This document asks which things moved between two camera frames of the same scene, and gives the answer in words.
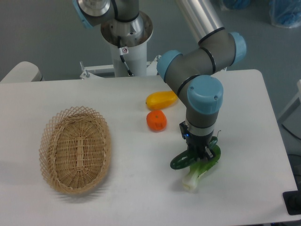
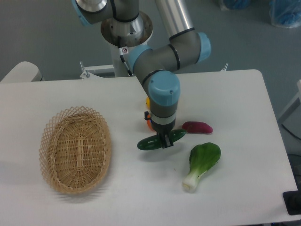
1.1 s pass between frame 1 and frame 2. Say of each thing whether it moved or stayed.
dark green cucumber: moved
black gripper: moved
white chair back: stayed
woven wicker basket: stayed
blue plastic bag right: stayed
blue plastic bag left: stayed
